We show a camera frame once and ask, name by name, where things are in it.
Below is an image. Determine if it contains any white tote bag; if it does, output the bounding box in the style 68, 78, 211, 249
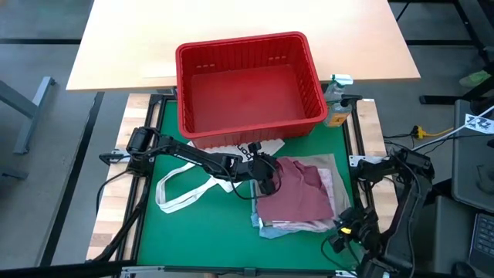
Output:
155, 137, 286, 215

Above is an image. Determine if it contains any pink garment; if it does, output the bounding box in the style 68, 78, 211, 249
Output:
269, 168, 337, 232

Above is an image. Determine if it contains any maroon garment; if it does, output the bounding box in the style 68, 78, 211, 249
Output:
255, 156, 336, 224

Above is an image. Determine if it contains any light wooden desk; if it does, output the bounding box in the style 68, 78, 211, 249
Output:
65, 0, 421, 93

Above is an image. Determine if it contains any white marker tag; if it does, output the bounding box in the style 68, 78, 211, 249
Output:
464, 113, 494, 135

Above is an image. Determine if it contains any grey keyboard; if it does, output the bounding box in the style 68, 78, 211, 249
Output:
469, 212, 494, 267

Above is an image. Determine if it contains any green table mat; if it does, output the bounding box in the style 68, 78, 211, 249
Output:
137, 99, 362, 271

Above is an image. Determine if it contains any white rod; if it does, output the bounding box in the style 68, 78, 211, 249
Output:
411, 106, 494, 151

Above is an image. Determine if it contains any light blue garment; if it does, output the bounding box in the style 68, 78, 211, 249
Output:
249, 181, 306, 240

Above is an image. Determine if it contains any red plastic laundry basket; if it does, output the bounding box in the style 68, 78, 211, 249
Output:
175, 31, 329, 150

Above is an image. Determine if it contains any yellow cable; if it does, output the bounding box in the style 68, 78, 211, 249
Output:
411, 125, 456, 140

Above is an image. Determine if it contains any black cable bundle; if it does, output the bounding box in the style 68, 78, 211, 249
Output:
384, 133, 445, 186

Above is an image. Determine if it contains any spray bottle with green label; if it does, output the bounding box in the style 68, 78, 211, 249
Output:
319, 73, 354, 117

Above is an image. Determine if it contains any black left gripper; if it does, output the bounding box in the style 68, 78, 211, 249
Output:
230, 141, 280, 196

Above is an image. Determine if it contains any grey desk leg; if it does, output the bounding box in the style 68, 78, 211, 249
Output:
0, 76, 57, 155

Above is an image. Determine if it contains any black desk leg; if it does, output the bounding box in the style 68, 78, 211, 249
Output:
418, 0, 494, 105

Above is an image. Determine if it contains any green shoe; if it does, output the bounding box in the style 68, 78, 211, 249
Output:
458, 69, 493, 88

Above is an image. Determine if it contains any beige grey garment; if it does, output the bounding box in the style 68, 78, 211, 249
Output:
285, 153, 352, 217

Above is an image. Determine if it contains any black round object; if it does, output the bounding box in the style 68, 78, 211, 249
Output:
451, 261, 478, 278

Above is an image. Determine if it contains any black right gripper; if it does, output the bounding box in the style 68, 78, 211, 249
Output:
327, 207, 383, 255

